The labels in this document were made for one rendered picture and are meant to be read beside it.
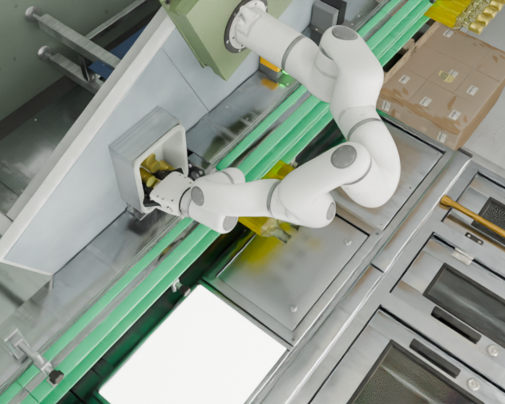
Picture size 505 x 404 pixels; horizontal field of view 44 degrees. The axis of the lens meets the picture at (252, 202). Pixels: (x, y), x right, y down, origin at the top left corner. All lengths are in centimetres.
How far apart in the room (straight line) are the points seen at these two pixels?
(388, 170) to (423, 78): 457
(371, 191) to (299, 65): 37
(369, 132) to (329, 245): 68
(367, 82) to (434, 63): 471
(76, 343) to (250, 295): 51
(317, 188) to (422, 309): 81
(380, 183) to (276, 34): 45
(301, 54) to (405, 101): 417
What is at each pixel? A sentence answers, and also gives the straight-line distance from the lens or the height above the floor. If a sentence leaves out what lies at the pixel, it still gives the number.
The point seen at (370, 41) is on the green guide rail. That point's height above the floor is 94.
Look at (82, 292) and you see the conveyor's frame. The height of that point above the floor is 85.
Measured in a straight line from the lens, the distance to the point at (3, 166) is 220.
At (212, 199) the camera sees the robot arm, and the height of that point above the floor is 106.
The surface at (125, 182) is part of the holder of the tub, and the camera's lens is 160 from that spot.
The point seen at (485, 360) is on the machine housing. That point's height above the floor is 175.
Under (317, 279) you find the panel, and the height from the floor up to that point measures 125.
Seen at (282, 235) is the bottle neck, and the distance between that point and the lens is 173.
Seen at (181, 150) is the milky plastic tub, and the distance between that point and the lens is 163.
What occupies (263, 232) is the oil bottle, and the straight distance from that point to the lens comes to 174.
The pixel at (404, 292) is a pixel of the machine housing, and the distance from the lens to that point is 192.
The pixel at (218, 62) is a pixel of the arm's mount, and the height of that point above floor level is 83.
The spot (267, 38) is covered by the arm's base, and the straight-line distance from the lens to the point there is 149.
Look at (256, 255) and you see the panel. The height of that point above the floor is 106.
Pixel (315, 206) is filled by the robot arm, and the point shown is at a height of 128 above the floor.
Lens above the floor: 158
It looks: 19 degrees down
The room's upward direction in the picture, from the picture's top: 123 degrees clockwise
